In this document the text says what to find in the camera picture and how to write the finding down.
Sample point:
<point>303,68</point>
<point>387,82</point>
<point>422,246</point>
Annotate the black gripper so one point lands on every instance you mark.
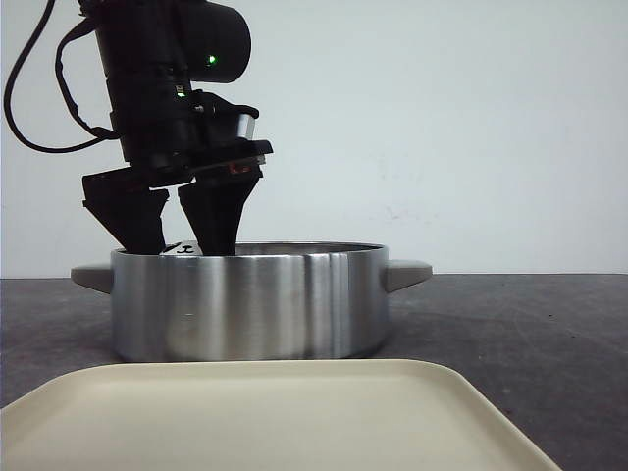
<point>199,139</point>

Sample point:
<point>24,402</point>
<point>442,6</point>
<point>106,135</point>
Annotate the panda bun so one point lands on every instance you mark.
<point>182,248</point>

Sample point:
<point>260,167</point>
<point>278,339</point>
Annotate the stainless steel steamer pot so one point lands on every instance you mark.
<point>268,301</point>

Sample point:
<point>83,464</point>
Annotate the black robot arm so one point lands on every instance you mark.
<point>155,56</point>

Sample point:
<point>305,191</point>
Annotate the cream plastic tray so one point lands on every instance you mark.
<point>275,415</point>

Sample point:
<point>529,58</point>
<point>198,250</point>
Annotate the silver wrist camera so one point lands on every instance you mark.
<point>244,126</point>

